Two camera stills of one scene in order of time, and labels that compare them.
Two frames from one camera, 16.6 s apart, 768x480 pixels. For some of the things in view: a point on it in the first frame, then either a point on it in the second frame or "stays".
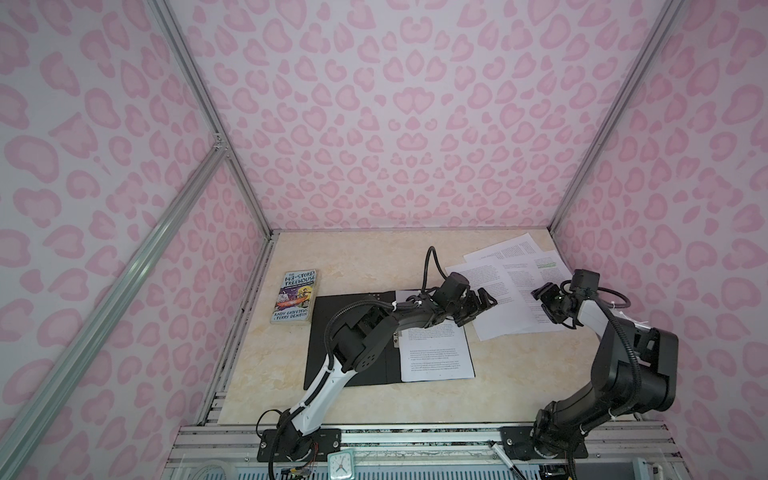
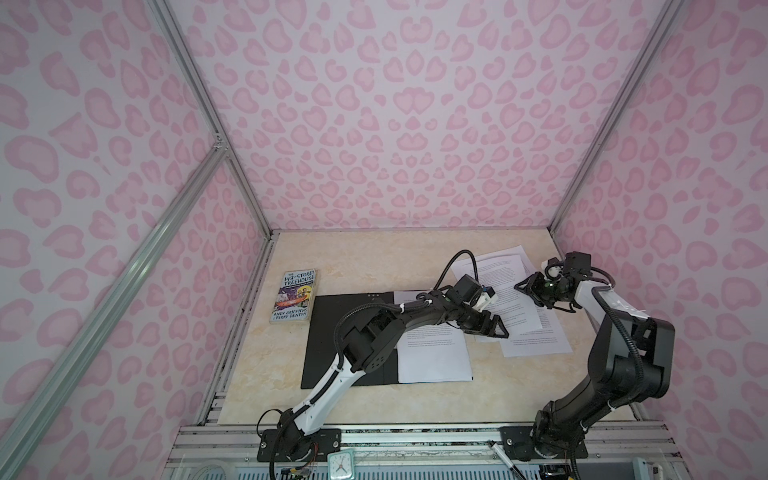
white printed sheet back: (509, 317) → (433, 352)
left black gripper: (475, 308) → (481, 329)
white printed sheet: (516, 247) → (502, 272)
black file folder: (385, 367) stays
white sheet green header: (528, 273) → (550, 340)
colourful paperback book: (293, 302) stays
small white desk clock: (341, 465) stays
